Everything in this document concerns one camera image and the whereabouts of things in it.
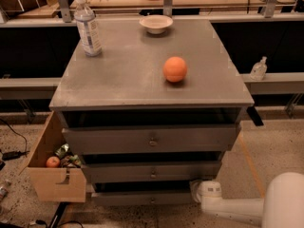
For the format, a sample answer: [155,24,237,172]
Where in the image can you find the grey bottom drawer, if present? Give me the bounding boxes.
[91,190,194,206]

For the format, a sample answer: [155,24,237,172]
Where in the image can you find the grey drawer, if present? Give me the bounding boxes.
[91,190,194,206]
[82,161,221,183]
[63,124,240,155]

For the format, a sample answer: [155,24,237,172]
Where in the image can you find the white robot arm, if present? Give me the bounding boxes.
[190,172,304,228]

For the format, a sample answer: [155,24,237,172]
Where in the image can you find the grey drawer cabinet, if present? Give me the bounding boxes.
[50,18,254,195]

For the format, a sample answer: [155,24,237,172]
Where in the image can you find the grey top drawer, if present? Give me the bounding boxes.
[63,124,240,155]

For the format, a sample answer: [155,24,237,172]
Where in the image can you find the grey middle drawer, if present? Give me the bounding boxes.
[82,161,221,183]

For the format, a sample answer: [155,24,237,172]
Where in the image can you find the orange ball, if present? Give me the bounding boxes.
[162,57,187,83]

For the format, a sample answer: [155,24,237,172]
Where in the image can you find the white ceramic bowl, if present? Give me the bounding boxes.
[140,15,173,34]

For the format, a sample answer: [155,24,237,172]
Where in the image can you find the green snack packets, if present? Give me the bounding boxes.
[54,143,82,168]

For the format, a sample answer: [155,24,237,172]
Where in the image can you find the clear sanitizer pump bottle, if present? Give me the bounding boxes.
[250,56,267,81]

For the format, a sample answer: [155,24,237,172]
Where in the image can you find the clear plastic water bottle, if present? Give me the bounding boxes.
[74,0,102,56]

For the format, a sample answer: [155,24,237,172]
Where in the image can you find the red apple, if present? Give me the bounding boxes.
[46,156,60,168]

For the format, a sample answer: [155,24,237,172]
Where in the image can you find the wooden box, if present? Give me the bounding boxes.
[27,112,86,202]

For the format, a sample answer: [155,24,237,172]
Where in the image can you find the black power adapter with cable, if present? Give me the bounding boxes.
[0,119,29,161]

